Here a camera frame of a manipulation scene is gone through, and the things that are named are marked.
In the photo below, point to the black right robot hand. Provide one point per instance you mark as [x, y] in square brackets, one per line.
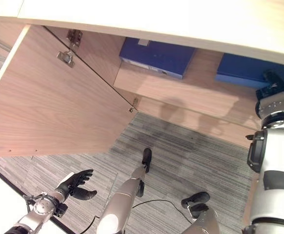
[277, 79]

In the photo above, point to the wooden cabinet shelf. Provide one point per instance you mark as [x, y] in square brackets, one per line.
[180, 87]

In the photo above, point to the silver robot leg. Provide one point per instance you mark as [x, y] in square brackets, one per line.
[201, 212]
[124, 197]

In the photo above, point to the blue folder with plain spine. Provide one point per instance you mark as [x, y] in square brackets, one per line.
[239, 69]

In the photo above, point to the silver left robot leg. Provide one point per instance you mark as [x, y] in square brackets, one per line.
[124, 197]

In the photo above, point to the blue folder with label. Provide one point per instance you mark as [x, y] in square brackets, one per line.
[156, 57]

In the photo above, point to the wooden cabinet door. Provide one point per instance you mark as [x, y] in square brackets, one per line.
[54, 104]

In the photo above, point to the silver right robot leg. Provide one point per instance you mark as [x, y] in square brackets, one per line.
[201, 212]

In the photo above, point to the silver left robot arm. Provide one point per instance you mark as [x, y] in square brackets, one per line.
[40, 209]

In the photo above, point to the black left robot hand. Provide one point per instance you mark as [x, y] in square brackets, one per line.
[78, 178]

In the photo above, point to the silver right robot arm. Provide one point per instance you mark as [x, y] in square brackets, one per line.
[275, 170]

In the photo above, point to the metal door hinge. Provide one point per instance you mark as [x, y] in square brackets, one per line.
[66, 58]
[74, 37]
[133, 104]

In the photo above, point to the wooden office cabinet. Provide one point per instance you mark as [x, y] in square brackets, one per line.
[180, 22]

